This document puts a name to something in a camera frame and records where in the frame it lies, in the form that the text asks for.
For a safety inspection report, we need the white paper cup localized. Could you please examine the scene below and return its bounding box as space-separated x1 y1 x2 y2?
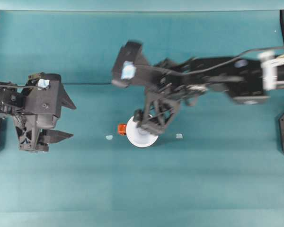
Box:
126 115 160 148

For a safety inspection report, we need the black cup holder red handle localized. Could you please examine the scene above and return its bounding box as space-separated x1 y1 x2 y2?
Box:
117 123 133 143

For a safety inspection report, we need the blue-green table cloth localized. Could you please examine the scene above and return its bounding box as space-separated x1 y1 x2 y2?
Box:
0 0 284 227

